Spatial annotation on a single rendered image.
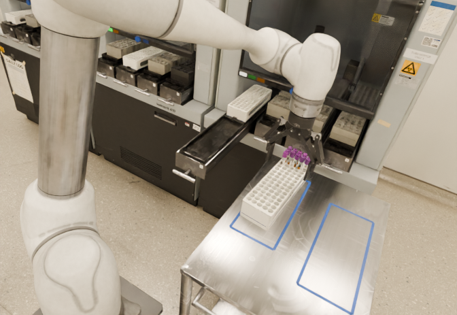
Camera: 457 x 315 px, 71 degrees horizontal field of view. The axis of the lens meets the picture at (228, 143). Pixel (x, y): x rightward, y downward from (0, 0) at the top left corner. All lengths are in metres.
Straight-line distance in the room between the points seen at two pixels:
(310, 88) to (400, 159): 1.98
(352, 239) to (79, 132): 0.80
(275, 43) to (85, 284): 0.71
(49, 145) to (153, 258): 1.24
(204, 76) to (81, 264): 1.14
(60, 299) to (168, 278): 1.12
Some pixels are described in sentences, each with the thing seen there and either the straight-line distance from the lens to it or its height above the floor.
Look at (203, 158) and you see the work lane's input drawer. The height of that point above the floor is 0.82.
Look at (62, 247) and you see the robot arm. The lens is 0.76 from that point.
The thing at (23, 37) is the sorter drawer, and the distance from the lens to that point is 2.51.
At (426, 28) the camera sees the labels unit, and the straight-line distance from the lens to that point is 1.30.
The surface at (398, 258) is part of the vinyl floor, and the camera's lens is 2.30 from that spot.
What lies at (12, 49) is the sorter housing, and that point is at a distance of 2.68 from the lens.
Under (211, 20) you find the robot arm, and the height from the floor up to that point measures 1.41.
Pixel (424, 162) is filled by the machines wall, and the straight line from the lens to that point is 2.77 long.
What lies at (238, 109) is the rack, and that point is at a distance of 1.42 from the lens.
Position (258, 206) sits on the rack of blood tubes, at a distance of 0.95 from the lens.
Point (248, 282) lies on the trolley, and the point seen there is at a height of 0.82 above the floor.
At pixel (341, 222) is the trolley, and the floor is 0.82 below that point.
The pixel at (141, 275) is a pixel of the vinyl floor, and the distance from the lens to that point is 1.84.
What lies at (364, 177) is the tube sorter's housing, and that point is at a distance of 1.46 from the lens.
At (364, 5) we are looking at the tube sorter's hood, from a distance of 1.29.
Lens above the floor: 1.56
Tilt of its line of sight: 35 degrees down
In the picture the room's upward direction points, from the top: 8 degrees clockwise
